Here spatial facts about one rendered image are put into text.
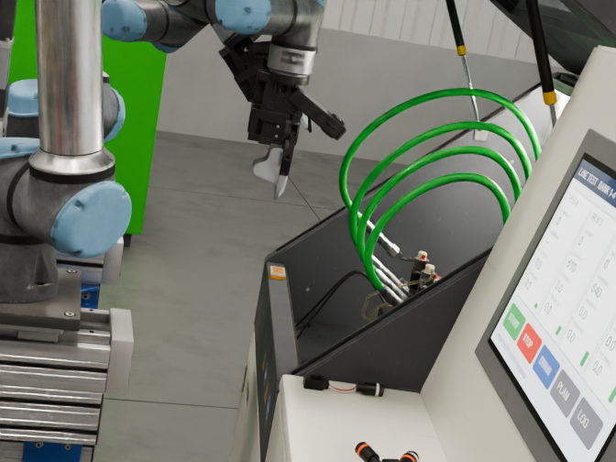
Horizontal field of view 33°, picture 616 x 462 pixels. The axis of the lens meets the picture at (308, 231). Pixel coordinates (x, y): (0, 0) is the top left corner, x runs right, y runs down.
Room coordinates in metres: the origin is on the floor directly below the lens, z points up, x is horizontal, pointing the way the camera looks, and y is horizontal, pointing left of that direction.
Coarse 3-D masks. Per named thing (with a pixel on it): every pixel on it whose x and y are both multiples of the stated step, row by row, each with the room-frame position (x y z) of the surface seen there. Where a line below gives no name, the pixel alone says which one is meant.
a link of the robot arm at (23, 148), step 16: (0, 144) 1.45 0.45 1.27; (16, 144) 1.46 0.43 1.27; (32, 144) 1.47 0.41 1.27; (0, 160) 1.45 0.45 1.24; (16, 160) 1.45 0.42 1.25; (0, 176) 1.44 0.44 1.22; (16, 176) 1.43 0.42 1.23; (0, 192) 1.43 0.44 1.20; (0, 208) 1.44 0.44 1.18; (0, 224) 1.45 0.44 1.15; (16, 224) 1.43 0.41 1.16
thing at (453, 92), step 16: (416, 96) 1.88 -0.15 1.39; (432, 96) 1.88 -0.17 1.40; (448, 96) 1.88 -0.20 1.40; (480, 96) 1.89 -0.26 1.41; (496, 96) 1.89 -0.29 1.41; (400, 112) 1.87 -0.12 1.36; (512, 112) 1.90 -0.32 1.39; (368, 128) 1.87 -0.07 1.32; (528, 128) 1.90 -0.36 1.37; (352, 144) 1.87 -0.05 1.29
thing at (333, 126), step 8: (296, 88) 1.71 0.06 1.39; (288, 96) 1.72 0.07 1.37; (296, 96) 1.71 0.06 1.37; (304, 96) 1.71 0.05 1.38; (296, 104) 1.71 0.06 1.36; (304, 104) 1.71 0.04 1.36; (312, 104) 1.72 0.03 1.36; (320, 104) 1.75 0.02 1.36; (304, 112) 1.72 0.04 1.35; (312, 112) 1.72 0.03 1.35; (320, 112) 1.72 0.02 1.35; (328, 112) 1.75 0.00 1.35; (320, 120) 1.72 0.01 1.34; (328, 120) 1.72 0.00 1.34; (336, 120) 1.73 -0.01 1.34; (328, 128) 1.72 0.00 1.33; (336, 128) 1.72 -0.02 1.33; (344, 128) 1.73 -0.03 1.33; (328, 136) 1.73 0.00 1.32; (336, 136) 1.73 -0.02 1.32
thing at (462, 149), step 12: (432, 156) 1.72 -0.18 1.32; (444, 156) 1.72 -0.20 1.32; (492, 156) 1.73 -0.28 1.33; (408, 168) 1.71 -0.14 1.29; (504, 168) 1.73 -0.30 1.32; (396, 180) 1.71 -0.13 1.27; (516, 180) 1.73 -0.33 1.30; (384, 192) 1.71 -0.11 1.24; (516, 192) 1.73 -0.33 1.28; (372, 204) 1.70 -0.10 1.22; (360, 228) 1.70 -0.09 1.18; (360, 240) 1.70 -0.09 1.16; (360, 252) 1.70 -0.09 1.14; (384, 276) 1.71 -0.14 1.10; (396, 288) 1.71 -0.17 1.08
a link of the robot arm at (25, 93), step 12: (12, 84) 1.98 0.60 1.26; (24, 84) 1.98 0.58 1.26; (36, 84) 1.99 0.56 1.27; (12, 96) 1.94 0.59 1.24; (24, 96) 1.93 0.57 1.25; (36, 96) 1.94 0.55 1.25; (12, 108) 1.94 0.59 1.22; (24, 108) 1.93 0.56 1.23; (36, 108) 1.93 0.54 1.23; (12, 120) 1.93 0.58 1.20; (24, 120) 1.93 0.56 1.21; (36, 120) 1.93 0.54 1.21; (12, 132) 1.93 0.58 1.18; (24, 132) 1.93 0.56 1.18; (36, 132) 1.93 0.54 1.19
